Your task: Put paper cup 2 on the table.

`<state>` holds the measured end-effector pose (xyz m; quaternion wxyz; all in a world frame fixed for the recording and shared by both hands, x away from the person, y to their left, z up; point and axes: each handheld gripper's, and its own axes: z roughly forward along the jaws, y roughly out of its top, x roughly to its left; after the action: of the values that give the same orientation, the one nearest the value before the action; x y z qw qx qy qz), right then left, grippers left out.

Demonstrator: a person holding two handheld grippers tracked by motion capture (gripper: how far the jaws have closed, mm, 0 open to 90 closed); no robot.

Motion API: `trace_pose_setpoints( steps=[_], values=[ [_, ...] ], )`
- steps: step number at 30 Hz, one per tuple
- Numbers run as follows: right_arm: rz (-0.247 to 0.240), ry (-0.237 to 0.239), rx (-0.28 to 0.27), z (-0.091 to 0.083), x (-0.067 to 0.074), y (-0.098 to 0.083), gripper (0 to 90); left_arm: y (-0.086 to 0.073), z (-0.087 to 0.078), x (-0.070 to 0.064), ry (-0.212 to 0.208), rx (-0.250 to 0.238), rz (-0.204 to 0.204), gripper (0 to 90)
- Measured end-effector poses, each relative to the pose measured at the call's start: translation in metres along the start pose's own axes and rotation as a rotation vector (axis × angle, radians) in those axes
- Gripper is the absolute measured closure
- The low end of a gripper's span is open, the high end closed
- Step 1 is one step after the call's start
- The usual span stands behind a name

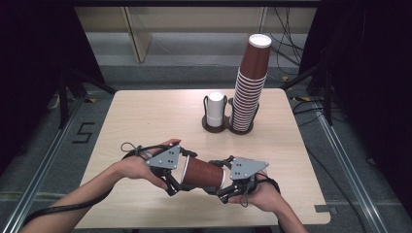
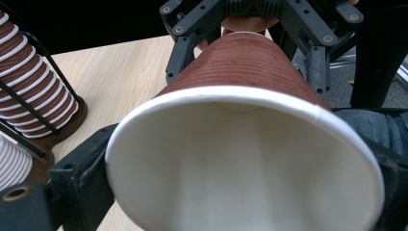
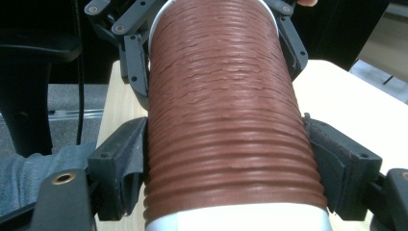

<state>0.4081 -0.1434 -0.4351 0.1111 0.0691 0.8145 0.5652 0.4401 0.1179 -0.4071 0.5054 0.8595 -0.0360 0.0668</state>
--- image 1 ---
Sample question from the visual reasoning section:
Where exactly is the stack of white cups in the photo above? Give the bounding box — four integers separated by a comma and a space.
206, 91, 226, 128

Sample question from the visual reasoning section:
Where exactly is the brown paper cup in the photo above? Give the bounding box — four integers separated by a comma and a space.
180, 154, 226, 190

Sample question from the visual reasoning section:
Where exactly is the grey tape strip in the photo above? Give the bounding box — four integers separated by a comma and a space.
314, 204, 338, 215

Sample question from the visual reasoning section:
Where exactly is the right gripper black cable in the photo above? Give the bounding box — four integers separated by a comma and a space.
240, 175, 282, 209

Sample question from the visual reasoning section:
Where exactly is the beige cabinet panel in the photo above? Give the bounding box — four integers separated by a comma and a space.
120, 7, 154, 64

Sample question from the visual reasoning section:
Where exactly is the stack of brown cups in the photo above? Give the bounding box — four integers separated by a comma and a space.
230, 33, 273, 132

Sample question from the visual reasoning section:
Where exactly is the person's right hand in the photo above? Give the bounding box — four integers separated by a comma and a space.
228, 171, 282, 214

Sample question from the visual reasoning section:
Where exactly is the metal floor rail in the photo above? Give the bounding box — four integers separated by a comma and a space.
314, 106, 392, 233
0, 96, 86, 233

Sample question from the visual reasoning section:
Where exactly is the bundle of black wall cables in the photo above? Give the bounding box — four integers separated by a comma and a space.
271, 6, 306, 83

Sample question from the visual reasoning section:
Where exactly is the black metal stand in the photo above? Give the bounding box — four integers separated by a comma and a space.
57, 68, 119, 130
281, 60, 335, 127

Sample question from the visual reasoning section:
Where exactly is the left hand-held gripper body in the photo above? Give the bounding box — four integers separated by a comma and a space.
145, 144, 182, 176

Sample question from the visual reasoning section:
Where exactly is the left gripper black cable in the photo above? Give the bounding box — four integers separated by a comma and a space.
21, 141, 170, 228

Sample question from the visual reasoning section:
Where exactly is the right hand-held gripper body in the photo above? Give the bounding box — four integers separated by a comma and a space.
229, 157, 269, 195

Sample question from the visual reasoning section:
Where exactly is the dark wooden cup holder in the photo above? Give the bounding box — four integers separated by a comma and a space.
201, 95, 260, 136

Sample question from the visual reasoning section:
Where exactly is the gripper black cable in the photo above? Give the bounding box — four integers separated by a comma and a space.
21, 141, 170, 228
240, 175, 282, 209

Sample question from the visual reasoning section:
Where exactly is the person's left hand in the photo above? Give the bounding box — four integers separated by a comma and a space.
118, 138, 182, 190

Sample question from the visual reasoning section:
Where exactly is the black floor cable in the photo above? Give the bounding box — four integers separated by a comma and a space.
292, 96, 368, 233

